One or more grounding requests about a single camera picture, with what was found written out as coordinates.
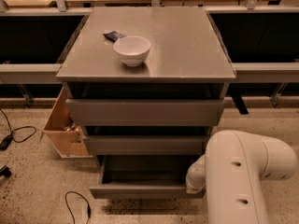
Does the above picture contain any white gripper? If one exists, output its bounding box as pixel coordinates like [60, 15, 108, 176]
[186, 155, 206, 194]

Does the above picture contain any grey bottom drawer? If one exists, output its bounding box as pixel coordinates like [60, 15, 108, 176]
[90, 155, 205, 199]

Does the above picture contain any grey drawer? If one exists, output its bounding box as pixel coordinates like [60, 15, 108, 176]
[83, 135, 208, 155]
[90, 155, 205, 199]
[65, 99, 224, 126]

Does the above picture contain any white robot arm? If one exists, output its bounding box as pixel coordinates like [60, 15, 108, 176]
[186, 130, 298, 224]

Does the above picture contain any grey middle drawer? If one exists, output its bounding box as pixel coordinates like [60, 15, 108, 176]
[83, 135, 208, 155]

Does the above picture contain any grey drawer cabinet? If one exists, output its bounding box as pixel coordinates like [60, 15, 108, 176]
[55, 6, 236, 173]

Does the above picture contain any grey top drawer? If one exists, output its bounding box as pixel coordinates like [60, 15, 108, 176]
[65, 99, 224, 126]

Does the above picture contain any cardboard box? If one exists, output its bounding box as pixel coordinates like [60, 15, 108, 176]
[43, 90, 90, 158]

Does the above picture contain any white ceramic bowl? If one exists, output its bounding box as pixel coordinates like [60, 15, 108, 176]
[113, 35, 150, 67]

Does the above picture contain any dark blue snack packet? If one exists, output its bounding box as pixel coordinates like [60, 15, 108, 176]
[104, 31, 124, 43]

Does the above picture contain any black object left edge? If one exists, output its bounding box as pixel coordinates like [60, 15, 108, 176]
[0, 165, 11, 177]

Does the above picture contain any black cable loop front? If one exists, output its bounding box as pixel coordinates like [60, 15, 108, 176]
[64, 190, 92, 224]

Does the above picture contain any grey metal railing frame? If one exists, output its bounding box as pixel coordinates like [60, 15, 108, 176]
[1, 0, 298, 99]

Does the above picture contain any black cable left floor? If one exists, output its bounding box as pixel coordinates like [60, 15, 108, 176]
[0, 109, 37, 151]

